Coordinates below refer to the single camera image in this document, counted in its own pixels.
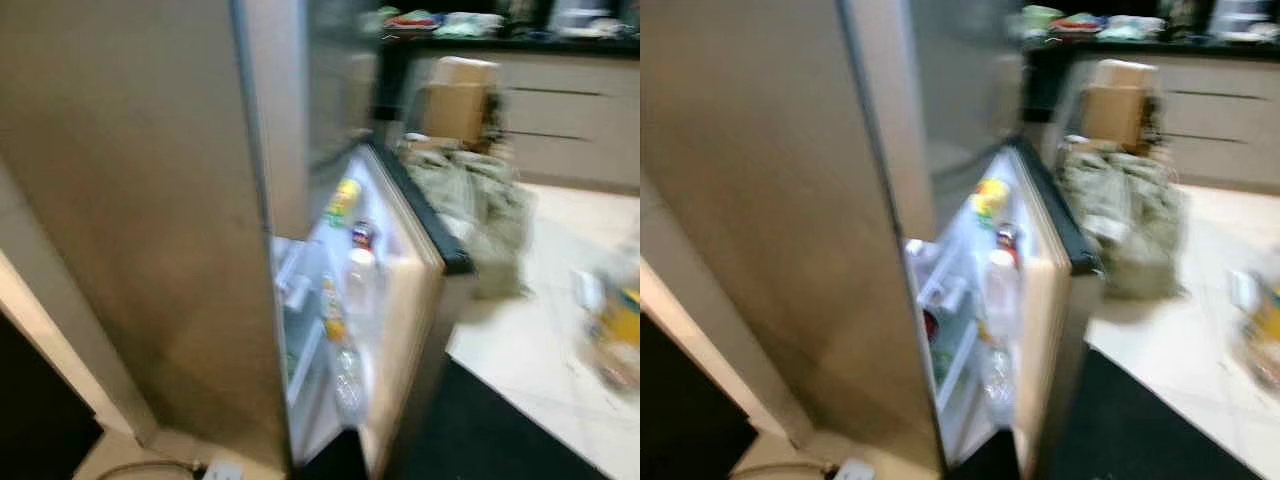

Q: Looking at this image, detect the grey fridge lower door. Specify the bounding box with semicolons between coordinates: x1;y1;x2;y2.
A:
940;135;1101;480
300;140;476;480

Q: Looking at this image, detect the yellow bin in plastic bag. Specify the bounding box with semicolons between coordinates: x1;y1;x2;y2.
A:
1230;265;1280;396
575;250;641;396

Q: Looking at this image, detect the beige kitchen cabinet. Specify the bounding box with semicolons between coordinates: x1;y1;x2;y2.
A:
1050;50;1280;196
400;50;641;196

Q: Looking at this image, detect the grey-green sack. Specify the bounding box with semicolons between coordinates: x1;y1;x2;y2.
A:
1055;140;1186;301
400;140;536;301

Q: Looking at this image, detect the black floor mat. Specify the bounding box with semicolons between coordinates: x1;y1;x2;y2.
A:
300;355;601;480
0;310;103;480
640;310;758;480
945;345;1261;480

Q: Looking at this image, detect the black kitchen counter top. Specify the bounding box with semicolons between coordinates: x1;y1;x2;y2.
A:
1025;38;1280;59
380;35;641;58

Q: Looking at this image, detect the tall cardboard box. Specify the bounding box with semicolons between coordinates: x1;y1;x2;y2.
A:
420;57;501;151
1080;58;1161;153

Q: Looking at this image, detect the white stacked container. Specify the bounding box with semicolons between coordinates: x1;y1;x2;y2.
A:
1210;0;1276;41
550;0;621;39

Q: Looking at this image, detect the clear plastic tub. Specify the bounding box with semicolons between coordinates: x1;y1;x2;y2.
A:
440;12;506;39
1105;15;1166;41

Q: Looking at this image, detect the large clear water bottle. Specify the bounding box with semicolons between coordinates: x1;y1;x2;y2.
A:
343;248;381;321
983;250;1021;326

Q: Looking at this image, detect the small clear water bottle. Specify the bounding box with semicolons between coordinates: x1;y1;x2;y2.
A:
333;345;369;426
980;345;1016;426

